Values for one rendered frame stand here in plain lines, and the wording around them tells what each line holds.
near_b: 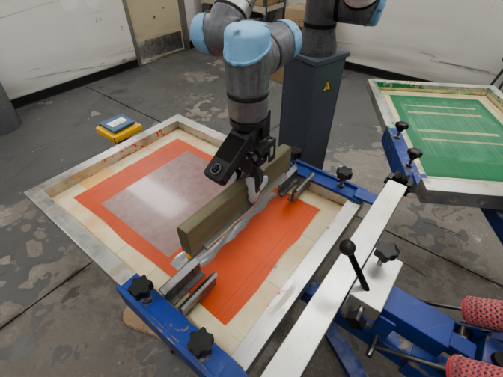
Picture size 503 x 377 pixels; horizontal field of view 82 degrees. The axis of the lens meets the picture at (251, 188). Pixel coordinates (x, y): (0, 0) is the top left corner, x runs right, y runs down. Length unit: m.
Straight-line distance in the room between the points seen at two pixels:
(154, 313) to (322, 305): 0.32
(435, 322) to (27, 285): 2.04
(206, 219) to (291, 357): 0.28
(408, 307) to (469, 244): 1.79
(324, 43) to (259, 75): 0.70
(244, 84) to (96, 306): 1.63
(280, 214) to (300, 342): 0.38
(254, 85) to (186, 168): 0.55
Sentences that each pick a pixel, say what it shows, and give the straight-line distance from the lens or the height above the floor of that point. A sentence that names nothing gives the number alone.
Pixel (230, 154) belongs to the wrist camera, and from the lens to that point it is 0.54.
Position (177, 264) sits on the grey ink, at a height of 0.96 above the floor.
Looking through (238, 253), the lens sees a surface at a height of 0.95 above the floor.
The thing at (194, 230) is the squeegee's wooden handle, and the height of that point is 1.13.
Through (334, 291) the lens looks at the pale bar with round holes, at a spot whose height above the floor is 1.04.
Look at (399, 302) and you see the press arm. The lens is 0.64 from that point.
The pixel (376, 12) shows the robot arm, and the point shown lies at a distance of 1.11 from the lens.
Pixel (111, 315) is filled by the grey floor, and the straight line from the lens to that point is 1.87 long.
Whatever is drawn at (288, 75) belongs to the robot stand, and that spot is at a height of 1.11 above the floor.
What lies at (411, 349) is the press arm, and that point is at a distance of 0.76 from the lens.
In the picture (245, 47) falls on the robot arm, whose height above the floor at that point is 1.42.
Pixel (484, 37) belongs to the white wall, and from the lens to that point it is 4.27.
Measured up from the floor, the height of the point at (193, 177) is 0.96.
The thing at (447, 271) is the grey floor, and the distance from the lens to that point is 2.19.
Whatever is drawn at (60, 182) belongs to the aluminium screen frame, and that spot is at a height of 0.99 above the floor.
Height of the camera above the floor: 1.56
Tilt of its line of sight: 43 degrees down
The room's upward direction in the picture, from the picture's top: straight up
